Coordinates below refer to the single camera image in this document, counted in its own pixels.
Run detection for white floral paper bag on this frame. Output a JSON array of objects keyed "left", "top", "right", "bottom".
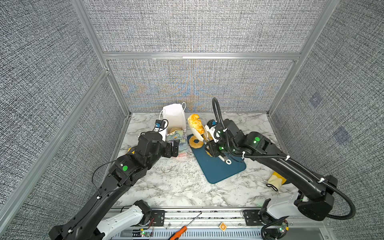
[{"left": 159, "top": 102, "right": 188, "bottom": 158}]

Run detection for fake long twisted bread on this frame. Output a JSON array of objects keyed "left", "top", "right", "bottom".
[{"left": 188, "top": 114, "right": 205, "bottom": 135}]

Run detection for cream serving tongs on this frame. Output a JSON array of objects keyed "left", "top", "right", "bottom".
[{"left": 191, "top": 129, "right": 209, "bottom": 144}]

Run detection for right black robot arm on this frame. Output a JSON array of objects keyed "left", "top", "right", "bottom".
[{"left": 205, "top": 119, "right": 356, "bottom": 224}]

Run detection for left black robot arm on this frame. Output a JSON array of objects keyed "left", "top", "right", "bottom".
[{"left": 49, "top": 131, "right": 180, "bottom": 240}]

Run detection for teal rectangular tray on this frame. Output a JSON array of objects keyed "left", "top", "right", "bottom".
[{"left": 191, "top": 147, "right": 247, "bottom": 184}]

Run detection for yellow work glove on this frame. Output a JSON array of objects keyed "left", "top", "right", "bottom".
[{"left": 266, "top": 172, "right": 287, "bottom": 192}]

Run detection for small orange tag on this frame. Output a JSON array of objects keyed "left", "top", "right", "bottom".
[{"left": 220, "top": 223, "right": 227, "bottom": 232}]

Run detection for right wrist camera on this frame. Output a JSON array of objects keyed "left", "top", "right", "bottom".
[{"left": 204, "top": 120, "right": 224, "bottom": 143}]

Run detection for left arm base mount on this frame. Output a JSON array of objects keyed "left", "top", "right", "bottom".
[{"left": 136, "top": 210, "right": 166, "bottom": 228}]

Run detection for aluminium front rail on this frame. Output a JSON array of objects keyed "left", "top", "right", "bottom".
[{"left": 74, "top": 206, "right": 337, "bottom": 240}]

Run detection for orange handled screwdriver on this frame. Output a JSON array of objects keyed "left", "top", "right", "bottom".
[{"left": 168, "top": 212, "right": 202, "bottom": 240}]

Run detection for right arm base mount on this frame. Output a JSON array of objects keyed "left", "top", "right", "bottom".
[{"left": 243, "top": 209, "right": 289, "bottom": 240}]

